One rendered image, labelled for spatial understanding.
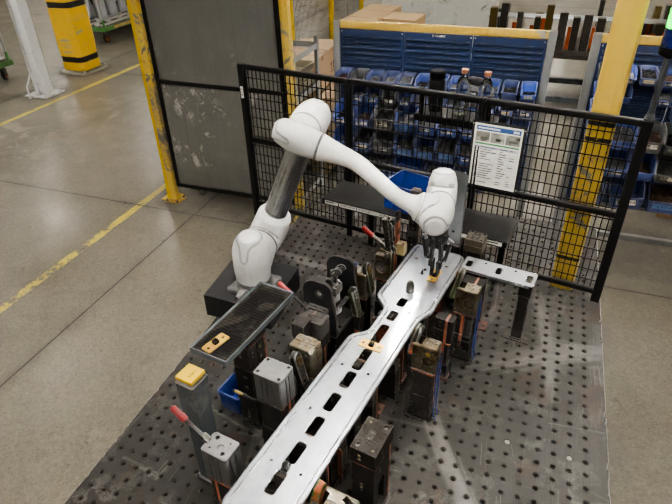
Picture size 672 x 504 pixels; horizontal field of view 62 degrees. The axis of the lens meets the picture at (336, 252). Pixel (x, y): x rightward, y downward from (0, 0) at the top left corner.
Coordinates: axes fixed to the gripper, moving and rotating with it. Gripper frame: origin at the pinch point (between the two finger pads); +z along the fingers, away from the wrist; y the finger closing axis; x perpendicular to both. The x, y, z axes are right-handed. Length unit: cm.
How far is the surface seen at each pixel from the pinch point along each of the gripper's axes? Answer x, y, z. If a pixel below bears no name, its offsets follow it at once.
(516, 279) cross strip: 12.9, 29.1, 4.7
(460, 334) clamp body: -8.2, 15.3, 22.2
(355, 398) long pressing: -70, 1, 5
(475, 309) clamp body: -8.2, 19.6, 7.9
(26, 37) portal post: 281, -643, 31
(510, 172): 54, 13, -20
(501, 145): 54, 7, -31
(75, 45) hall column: 374, -678, 64
